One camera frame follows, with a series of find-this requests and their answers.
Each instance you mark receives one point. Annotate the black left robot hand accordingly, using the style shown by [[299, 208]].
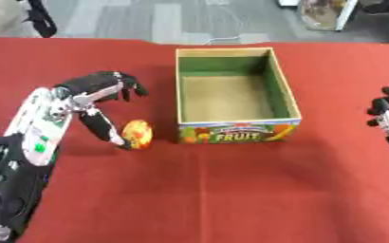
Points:
[[95, 83]]

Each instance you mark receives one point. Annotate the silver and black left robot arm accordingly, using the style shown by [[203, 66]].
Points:
[[34, 133]]

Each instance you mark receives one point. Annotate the cardboard box with green inside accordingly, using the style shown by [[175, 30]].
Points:
[[234, 95]]

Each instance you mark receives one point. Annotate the orange and yellow toy fruit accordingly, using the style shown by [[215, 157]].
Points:
[[137, 134]]

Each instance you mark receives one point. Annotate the white framed panel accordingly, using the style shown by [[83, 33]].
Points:
[[328, 14]]

